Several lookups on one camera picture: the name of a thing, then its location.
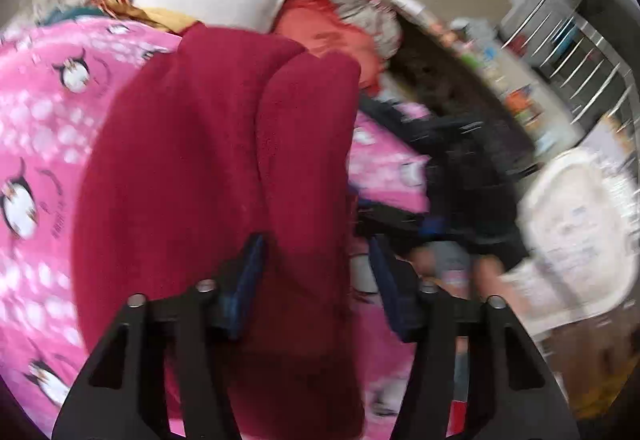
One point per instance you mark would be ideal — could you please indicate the white plastic basket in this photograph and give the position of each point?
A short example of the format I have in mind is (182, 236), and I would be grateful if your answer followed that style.
(575, 220)

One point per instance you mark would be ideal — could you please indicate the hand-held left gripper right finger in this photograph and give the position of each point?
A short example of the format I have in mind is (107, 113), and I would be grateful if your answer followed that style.
(390, 280)

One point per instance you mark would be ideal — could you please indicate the orange red cloth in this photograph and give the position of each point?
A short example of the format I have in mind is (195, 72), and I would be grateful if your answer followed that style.
(330, 35)

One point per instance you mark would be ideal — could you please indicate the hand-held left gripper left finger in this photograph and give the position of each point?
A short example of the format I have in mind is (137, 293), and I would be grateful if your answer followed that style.
(245, 270)

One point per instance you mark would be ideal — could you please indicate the clutter on cabinet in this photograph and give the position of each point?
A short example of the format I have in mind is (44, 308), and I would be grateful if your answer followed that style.
(480, 55)

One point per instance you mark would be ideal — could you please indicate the colourful pile of clothes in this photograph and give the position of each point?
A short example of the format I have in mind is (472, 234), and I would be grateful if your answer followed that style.
(120, 10)

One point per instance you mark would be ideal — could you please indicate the dark red fleece towel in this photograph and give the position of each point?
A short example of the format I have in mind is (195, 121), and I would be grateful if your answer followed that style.
(200, 170)

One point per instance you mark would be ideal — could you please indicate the person's right hand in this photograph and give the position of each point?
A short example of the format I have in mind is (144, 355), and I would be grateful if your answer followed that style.
(495, 285)

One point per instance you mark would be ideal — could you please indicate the dark wooden cabinet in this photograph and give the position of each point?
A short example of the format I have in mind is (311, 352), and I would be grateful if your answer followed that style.
(440, 80)

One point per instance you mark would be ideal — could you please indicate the pink penguin print blanket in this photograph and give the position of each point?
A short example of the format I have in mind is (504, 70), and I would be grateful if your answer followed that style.
(40, 130)

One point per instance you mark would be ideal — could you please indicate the silver metal rack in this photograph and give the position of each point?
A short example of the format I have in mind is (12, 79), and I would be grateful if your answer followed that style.
(575, 50)

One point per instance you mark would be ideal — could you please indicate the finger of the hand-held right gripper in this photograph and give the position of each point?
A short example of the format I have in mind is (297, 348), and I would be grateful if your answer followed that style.
(395, 227)

